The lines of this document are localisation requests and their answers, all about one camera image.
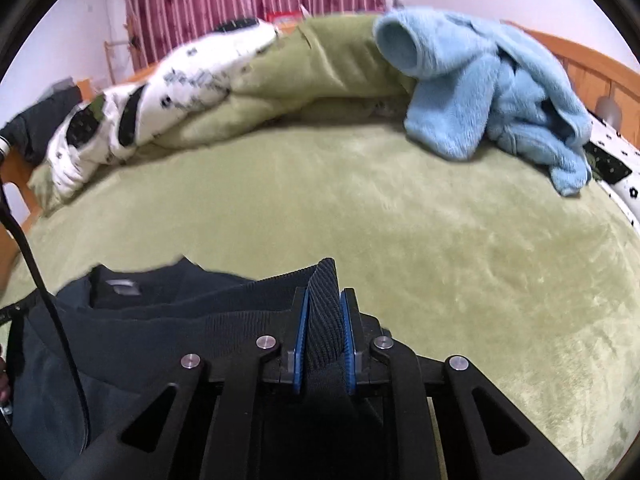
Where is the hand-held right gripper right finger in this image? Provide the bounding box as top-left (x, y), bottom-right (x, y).
top-left (340, 287), bottom-right (583, 480)

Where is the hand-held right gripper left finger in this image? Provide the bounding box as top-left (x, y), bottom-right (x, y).
top-left (62, 287), bottom-right (308, 480)

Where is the black sweatshirt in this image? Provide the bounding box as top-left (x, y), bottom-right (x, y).
top-left (5, 257), bottom-right (396, 480)

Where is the light blue fleece garment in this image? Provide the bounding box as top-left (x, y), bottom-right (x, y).
top-left (374, 6), bottom-right (593, 197)

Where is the green folded blanket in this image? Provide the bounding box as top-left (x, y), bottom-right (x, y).
top-left (165, 12), bottom-right (418, 148)

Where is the white black patterned quilt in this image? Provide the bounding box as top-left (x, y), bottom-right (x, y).
top-left (47, 17), bottom-right (281, 198)

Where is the white black patterned pillow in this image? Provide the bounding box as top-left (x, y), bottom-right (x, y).
top-left (582, 110), bottom-right (640, 231)

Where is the dark cloth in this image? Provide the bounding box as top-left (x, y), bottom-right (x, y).
top-left (0, 85), bottom-right (83, 166)

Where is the wooden rack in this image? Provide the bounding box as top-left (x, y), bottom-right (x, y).
top-left (104, 12), bottom-right (147, 83)

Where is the wooden headboard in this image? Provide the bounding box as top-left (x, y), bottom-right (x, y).
top-left (500, 21), bottom-right (640, 148)

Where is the black cable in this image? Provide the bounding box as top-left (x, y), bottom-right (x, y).
top-left (0, 180), bottom-right (93, 461)

